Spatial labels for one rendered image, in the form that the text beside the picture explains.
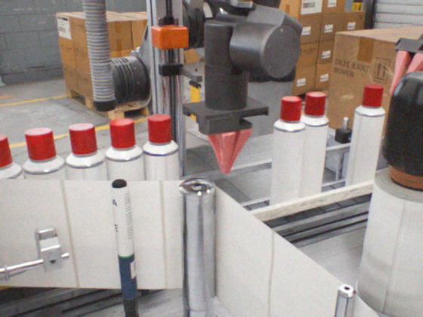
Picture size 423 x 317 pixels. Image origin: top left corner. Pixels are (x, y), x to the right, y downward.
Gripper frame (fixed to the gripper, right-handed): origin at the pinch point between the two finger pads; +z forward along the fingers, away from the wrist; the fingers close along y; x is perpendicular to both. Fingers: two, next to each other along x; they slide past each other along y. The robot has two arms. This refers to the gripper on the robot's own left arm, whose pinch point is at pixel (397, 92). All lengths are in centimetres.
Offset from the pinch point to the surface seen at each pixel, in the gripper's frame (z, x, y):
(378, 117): 6.8, -3.4, 2.8
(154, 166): 34.7, -33.8, 2.3
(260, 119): -7, 138, -215
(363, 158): 13.7, 0.8, 2.2
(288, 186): 25.8, -11.1, 2.9
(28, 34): 55, 18, -553
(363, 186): 17.9, 2.5, 4.6
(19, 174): 44, -48, 1
